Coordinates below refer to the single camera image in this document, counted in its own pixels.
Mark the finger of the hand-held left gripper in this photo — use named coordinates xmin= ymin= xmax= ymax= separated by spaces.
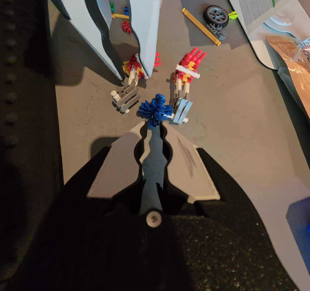
xmin=120 ymin=0 xmax=163 ymax=78
xmin=51 ymin=0 xmax=124 ymax=81

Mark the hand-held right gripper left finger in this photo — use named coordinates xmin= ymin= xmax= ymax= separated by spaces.
xmin=86 ymin=122 xmax=149 ymax=199

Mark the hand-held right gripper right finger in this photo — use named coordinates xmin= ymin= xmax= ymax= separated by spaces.
xmin=160 ymin=122 xmax=221 ymax=204

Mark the red yellow grey toy assembly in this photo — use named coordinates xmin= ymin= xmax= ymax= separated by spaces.
xmin=111 ymin=52 xmax=161 ymax=114
xmin=167 ymin=47 xmax=207 ymax=125

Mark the blue connector cluster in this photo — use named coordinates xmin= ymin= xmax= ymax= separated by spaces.
xmin=139 ymin=94 xmax=174 ymax=128

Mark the long yellow toy rod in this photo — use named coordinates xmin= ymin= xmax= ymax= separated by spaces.
xmin=182 ymin=8 xmax=222 ymax=47

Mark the black toy wheel grey rim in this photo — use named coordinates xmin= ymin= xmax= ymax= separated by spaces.
xmin=203 ymin=5 xmax=229 ymax=29

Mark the grey snowflake connector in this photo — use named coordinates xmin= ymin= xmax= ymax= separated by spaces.
xmin=206 ymin=23 xmax=227 ymax=41

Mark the black perforated panel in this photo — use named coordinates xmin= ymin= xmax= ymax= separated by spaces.
xmin=0 ymin=0 xmax=66 ymax=282

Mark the printed instruction sheet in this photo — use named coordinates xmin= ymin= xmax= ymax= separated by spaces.
xmin=222 ymin=0 xmax=310 ymax=29

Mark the white display stand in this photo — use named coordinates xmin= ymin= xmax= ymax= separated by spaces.
xmin=242 ymin=0 xmax=310 ymax=70

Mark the blue storage bin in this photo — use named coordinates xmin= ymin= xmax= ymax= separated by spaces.
xmin=286 ymin=197 xmax=310 ymax=257

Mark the white round holder base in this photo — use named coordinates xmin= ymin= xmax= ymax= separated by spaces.
xmin=264 ymin=13 xmax=298 ymax=33

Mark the orange red toy parts bag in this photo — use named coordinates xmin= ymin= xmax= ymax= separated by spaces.
xmin=266 ymin=36 xmax=310 ymax=119

